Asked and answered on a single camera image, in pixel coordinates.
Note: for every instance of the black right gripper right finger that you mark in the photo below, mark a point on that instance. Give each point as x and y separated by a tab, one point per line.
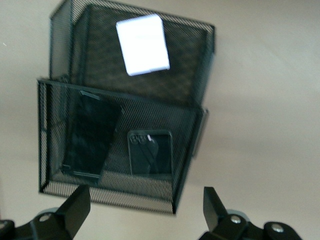
217	217

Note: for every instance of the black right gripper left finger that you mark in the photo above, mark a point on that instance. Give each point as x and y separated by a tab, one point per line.
72	212

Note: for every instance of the long black phone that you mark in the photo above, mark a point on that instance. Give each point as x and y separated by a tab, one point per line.
90	140

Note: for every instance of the dark dual-camera flip phone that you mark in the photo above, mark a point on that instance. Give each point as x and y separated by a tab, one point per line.
150	155

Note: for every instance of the lavender flip phone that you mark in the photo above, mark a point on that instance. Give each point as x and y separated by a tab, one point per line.
143	45

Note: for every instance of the black mesh tray organizer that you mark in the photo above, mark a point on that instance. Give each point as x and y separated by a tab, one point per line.
150	112

